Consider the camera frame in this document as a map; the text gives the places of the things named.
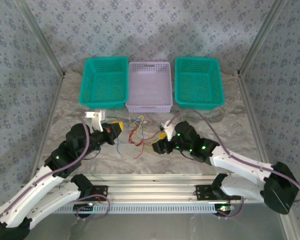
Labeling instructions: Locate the brown wire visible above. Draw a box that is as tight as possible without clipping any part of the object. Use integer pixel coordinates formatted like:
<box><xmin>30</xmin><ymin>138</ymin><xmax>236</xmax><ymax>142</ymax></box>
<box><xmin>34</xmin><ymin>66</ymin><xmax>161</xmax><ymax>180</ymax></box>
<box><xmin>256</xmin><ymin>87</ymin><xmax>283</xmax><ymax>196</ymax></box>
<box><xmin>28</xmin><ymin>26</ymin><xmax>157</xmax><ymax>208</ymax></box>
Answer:
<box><xmin>127</xmin><ymin>128</ymin><xmax>141</xmax><ymax>147</ymax></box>

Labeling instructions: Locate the blue wire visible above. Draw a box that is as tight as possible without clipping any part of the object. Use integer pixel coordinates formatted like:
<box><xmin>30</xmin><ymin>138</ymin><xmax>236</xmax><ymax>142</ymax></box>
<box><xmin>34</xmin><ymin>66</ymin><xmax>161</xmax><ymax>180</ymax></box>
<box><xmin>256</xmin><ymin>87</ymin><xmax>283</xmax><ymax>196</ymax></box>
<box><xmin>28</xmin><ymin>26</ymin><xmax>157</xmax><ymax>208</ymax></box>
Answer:
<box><xmin>116</xmin><ymin>117</ymin><xmax>145</xmax><ymax>157</ymax></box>

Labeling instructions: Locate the yellow wire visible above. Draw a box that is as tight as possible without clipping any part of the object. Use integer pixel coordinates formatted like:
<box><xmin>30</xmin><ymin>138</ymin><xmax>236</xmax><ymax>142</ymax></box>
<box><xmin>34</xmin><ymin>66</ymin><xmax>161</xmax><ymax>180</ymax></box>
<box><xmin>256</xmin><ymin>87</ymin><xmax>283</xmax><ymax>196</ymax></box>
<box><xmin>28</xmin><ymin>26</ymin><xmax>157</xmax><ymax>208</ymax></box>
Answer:
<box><xmin>131</xmin><ymin>115</ymin><xmax>155</xmax><ymax>154</ymax></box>

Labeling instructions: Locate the green plastic basket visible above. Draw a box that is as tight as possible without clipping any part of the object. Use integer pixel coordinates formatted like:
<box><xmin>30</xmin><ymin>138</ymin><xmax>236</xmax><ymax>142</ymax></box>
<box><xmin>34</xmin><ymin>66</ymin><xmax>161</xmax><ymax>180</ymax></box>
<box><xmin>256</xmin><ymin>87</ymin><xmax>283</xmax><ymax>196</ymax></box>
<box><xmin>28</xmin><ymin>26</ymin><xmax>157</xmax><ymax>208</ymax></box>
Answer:
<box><xmin>174</xmin><ymin>56</ymin><xmax>226</xmax><ymax>111</ymax></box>
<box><xmin>79</xmin><ymin>56</ymin><xmax>130</xmax><ymax>110</ymax></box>

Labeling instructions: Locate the lilac plastic basket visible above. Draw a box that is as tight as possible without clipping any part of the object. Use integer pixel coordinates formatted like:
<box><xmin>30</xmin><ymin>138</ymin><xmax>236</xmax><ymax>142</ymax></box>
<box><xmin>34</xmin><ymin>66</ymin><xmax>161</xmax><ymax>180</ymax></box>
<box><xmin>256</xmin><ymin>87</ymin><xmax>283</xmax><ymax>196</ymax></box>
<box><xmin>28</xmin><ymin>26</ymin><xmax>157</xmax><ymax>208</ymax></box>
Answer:
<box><xmin>125</xmin><ymin>61</ymin><xmax>173</xmax><ymax>114</ymax></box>

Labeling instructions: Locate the small circuit board with LEDs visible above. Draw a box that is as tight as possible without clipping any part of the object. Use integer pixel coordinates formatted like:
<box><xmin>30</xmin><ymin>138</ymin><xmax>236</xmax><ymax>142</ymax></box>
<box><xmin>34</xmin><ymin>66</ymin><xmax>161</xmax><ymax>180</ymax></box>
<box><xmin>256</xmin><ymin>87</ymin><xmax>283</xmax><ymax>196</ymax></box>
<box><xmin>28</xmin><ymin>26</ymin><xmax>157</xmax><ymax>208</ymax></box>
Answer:
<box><xmin>214</xmin><ymin>203</ymin><xmax>235</xmax><ymax>215</ymax></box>
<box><xmin>73</xmin><ymin>203</ymin><xmax>96</xmax><ymax>211</ymax></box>

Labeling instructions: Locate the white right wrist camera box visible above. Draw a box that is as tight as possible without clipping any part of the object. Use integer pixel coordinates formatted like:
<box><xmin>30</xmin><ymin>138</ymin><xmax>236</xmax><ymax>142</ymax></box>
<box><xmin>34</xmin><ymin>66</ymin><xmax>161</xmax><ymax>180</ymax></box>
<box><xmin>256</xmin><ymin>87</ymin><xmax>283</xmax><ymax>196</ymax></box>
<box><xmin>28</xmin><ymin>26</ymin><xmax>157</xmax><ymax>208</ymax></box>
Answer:
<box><xmin>160</xmin><ymin>119</ymin><xmax>178</xmax><ymax>141</ymax></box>

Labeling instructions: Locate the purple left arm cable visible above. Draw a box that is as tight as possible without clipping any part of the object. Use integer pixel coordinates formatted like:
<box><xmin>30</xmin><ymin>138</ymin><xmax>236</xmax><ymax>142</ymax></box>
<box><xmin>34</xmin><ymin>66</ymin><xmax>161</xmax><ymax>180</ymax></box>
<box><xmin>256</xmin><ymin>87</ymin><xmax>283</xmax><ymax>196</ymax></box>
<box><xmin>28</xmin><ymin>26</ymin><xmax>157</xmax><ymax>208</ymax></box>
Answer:
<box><xmin>0</xmin><ymin>114</ymin><xmax>111</xmax><ymax>226</ymax></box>

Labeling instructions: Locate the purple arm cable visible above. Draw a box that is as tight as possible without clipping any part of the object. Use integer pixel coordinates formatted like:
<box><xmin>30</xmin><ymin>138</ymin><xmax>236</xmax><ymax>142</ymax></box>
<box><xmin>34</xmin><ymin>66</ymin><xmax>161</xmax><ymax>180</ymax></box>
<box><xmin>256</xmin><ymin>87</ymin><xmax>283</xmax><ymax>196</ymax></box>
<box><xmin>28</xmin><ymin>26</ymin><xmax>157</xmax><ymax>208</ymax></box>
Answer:
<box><xmin>162</xmin><ymin>109</ymin><xmax>300</xmax><ymax>220</ymax></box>
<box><xmin>0</xmin><ymin>114</ymin><xmax>111</xmax><ymax>226</ymax></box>

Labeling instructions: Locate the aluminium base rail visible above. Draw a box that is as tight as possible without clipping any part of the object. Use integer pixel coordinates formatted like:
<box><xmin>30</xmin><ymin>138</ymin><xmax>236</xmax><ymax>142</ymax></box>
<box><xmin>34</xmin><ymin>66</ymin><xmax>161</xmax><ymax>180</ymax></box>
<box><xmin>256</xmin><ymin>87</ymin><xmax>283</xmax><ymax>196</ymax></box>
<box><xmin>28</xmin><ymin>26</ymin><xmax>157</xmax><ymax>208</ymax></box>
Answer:
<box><xmin>21</xmin><ymin>173</ymin><xmax>268</xmax><ymax>204</ymax></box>

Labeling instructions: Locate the aluminium table side rail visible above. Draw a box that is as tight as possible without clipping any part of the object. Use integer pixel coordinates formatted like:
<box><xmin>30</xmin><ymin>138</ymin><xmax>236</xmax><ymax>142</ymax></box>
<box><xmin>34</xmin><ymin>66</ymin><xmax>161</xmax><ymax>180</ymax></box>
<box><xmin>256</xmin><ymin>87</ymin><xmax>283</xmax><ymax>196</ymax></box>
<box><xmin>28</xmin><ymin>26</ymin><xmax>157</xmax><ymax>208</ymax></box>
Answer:
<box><xmin>237</xmin><ymin>71</ymin><xmax>276</xmax><ymax>177</ymax></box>
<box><xmin>31</xmin><ymin>72</ymin><xmax>66</xmax><ymax>176</ymax></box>

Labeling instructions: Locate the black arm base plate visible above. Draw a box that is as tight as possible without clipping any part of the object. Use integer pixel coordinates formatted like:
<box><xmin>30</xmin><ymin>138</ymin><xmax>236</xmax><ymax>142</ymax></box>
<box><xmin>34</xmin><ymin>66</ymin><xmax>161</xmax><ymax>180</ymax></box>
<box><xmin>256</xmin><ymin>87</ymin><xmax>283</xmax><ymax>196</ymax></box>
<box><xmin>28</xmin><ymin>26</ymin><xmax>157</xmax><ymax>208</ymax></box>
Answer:
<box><xmin>91</xmin><ymin>184</ymin><xmax>109</xmax><ymax>201</ymax></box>
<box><xmin>194</xmin><ymin>184</ymin><xmax>216</xmax><ymax>201</ymax></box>

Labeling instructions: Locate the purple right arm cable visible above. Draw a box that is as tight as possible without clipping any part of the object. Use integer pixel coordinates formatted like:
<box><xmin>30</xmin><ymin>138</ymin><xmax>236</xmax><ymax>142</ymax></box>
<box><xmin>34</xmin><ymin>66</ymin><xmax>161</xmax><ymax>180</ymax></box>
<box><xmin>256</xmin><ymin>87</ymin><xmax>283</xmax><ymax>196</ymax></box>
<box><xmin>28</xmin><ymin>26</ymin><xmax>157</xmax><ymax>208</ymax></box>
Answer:
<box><xmin>162</xmin><ymin>109</ymin><xmax>300</xmax><ymax>220</ymax></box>

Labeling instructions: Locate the white slotted cable duct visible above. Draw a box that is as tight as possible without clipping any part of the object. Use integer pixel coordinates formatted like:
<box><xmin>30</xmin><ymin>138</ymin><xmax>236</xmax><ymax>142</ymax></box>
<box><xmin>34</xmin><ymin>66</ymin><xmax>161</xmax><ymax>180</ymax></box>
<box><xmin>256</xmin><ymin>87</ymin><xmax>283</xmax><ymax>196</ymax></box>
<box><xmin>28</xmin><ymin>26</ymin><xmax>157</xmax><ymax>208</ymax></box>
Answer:
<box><xmin>53</xmin><ymin>203</ymin><xmax>232</xmax><ymax>215</ymax></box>

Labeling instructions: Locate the aluminium frame post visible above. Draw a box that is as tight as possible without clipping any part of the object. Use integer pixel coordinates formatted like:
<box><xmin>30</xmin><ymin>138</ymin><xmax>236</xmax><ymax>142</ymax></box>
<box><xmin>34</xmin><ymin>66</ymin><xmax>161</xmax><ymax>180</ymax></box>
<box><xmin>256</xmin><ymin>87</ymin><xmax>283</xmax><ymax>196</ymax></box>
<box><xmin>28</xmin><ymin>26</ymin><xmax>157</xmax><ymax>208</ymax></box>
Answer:
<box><xmin>237</xmin><ymin>0</ymin><xmax>288</xmax><ymax>76</ymax></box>
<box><xmin>14</xmin><ymin>0</ymin><xmax>66</xmax><ymax>78</ymax></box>

